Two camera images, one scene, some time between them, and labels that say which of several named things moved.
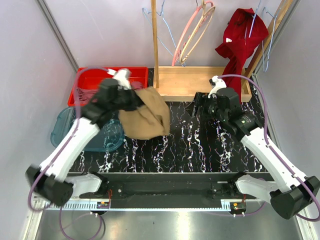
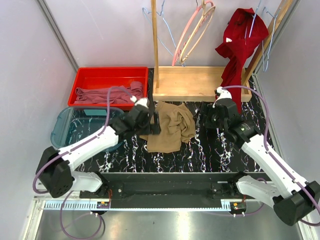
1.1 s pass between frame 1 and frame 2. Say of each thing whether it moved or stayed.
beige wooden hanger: stayed
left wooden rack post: stayed
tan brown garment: moved
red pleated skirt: stayed
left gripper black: moved
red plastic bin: stayed
